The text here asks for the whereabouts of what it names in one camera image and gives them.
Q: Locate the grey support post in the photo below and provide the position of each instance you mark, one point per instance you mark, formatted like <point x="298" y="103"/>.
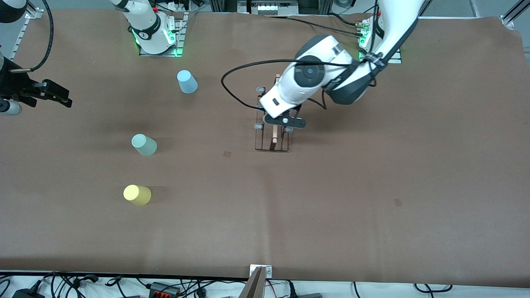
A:
<point x="254" y="287"/>

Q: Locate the silver metal bracket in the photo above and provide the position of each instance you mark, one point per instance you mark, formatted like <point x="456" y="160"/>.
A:
<point x="269" y="272"/>

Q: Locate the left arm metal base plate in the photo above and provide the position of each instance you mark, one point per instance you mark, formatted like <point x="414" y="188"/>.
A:
<point x="396" y="59"/>

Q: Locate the black plug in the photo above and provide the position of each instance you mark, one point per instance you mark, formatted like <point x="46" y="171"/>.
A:
<point x="293" y="291"/>

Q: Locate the light blue plastic cup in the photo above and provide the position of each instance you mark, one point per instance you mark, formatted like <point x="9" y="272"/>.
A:
<point x="187" y="82"/>

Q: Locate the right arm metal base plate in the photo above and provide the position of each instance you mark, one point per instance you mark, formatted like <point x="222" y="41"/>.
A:
<point x="179" y="41"/>

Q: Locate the mint green plastic cup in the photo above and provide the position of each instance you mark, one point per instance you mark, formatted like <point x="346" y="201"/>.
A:
<point x="145" y="145"/>

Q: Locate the grey connector box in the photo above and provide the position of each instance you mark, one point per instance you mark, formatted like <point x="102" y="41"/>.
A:
<point x="268" y="7"/>

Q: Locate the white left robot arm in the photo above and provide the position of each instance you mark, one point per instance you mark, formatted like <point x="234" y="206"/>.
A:
<point x="397" y="25"/>

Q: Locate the black orange connector block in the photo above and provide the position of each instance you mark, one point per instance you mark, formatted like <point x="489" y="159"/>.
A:
<point x="163" y="288"/>

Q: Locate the aluminium frame corner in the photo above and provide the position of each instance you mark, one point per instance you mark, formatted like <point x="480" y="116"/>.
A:
<point x="508" y="20"/>

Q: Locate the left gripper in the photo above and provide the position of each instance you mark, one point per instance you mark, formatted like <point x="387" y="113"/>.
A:
<point x="297" y="107"/>

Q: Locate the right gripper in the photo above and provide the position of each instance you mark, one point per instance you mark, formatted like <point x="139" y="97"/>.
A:
<point x="13" y="86"/>

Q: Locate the brown table mat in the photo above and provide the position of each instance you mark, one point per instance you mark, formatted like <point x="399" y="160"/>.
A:
<point x="265" y="207"/>

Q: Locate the black power adapter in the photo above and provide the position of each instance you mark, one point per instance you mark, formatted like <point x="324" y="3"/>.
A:
<point x="27" y="294"/>

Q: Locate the aluminium corner bracket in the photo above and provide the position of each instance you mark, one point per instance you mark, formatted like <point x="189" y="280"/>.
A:
<point x="34" y="13"/>

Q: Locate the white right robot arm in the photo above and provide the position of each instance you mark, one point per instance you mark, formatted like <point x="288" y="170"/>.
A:
<point x="145" y="20"/>

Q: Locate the white power strip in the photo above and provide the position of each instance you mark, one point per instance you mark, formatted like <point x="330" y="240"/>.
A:
<point x="182" y="6"/>

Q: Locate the grey block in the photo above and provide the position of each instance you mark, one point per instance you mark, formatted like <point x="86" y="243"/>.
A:
<point x="308" y="296"/>

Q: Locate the perforated aluminium rail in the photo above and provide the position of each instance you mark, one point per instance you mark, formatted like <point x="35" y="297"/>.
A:
<point x="18" y="41"/>

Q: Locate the yellow plastic cup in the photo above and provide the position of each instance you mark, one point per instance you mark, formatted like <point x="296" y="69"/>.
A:
<point x="137" y="194"/>

